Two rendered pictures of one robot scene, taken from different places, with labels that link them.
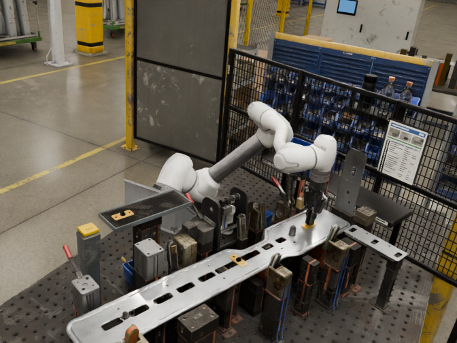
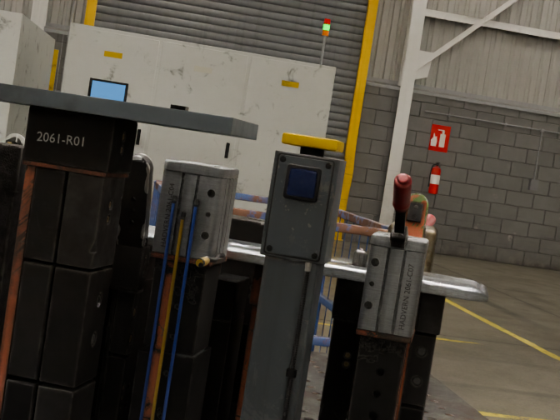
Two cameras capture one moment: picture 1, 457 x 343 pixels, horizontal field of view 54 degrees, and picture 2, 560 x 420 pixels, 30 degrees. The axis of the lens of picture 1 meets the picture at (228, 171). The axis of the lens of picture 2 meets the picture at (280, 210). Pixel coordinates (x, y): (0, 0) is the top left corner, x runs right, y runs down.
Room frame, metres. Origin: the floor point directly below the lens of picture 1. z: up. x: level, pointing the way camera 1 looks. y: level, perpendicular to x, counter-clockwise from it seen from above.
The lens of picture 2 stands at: (2.09, 1.41, 1.14)
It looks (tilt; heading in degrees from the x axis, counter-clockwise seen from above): 3 degrees down; 234
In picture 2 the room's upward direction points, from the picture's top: 9 degrees clockwise
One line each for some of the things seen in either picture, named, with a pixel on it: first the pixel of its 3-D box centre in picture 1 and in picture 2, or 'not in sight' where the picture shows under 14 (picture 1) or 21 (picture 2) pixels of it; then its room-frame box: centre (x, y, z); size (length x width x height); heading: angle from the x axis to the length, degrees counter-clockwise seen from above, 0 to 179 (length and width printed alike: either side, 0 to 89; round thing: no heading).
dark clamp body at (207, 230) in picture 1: (200, 260); not in sight; (1.63, 0.08, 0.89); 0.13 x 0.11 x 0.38; 45
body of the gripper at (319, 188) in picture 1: (316, 188); not in sight; (1.84, -0.41, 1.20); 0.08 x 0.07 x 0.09; 44
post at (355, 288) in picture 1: (355, 261); not in sight; (1.81, -0.66, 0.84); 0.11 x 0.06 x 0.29; 45
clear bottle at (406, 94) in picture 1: (404, 101); not in sight; (2.30, -0.87, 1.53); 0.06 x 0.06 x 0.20
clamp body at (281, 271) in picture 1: (275, 302); not in sight; (1.43, -0.24, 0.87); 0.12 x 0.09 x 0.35; 45
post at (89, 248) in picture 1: (90, 278); (280, 355); (1.41, 0.51, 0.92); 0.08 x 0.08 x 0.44; 45
